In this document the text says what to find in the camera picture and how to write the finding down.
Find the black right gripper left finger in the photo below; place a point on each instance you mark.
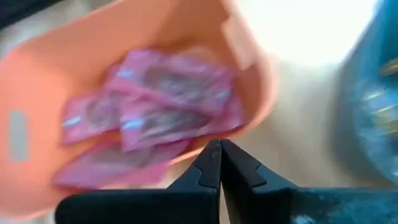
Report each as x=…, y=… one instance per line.
x=186, y=205

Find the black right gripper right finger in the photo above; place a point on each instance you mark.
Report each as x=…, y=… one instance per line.
x=264, y=205

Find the orange plastic bin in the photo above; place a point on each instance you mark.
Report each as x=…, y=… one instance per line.
x=46, y=62

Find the red candy packet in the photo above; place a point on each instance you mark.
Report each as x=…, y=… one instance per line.
x=186, y=77
x=109, y=168
x=171, y=127
x=90, y=118

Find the teal plastic bin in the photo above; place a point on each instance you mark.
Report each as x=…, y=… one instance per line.
x=351, y=93

